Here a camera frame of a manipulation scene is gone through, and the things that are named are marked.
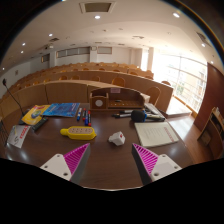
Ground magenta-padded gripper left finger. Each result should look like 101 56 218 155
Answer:
39 143 92 186

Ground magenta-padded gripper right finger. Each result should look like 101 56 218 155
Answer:
131 143 183 186

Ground white charger with red switch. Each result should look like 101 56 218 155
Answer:
108 130 127 147

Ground white book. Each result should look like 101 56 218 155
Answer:
134 121 179 149

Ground black remote control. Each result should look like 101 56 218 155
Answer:
31 116 49 132

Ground white leaflet with red print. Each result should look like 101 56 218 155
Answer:
6 124 32 149

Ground white marker with blue cap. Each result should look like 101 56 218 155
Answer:
76 107 83 122

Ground blue booklet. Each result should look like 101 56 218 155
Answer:
42 102 81 118

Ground black foam handheld microphone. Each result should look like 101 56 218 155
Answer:
130 109 166 123

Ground white remote control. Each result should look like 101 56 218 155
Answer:
144 102 163 117

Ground wooden shelf unit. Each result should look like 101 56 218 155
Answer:
196 106 224 159

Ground rows of wooden seats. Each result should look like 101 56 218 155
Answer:
0 62 174 128

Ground wooden desk organizer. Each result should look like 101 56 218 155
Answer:
89 87 146 111

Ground black gooseneck microphone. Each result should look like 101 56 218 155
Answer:
1 78 29 126

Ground large glass window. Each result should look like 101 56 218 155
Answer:
151 53 208 113

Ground dark ceiling vent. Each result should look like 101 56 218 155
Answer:
195 31 209 44

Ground ceiling lights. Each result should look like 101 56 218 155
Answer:
19 12 214 64

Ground square ceiling vent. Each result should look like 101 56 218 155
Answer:
79 1 116 14

